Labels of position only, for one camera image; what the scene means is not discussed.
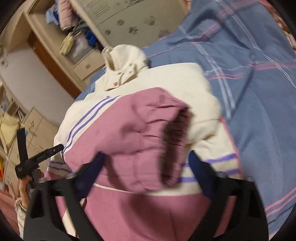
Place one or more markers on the wardrobe with frosted sliding doors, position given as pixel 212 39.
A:
pixel 138 23

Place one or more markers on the pink and cream jacket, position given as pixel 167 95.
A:
pixel 146 120

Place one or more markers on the clothes pile in wardrobe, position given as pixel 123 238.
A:
pixel 62 14

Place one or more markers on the yellow bag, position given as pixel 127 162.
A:
pixel 9 126

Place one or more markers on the blue plaid bed sheet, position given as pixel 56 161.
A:
pixel 251 68

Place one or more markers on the person left hand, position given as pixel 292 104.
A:
pixel 24 197

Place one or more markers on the brown wooden door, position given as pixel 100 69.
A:
pixel 52 66

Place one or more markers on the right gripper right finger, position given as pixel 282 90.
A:
pixel 235 212

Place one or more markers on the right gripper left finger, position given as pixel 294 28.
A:
pixel 43 221

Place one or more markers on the clear storage box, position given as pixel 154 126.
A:
pixel 79 49

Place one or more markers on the light wood side cabinet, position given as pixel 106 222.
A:
pixel 41 133

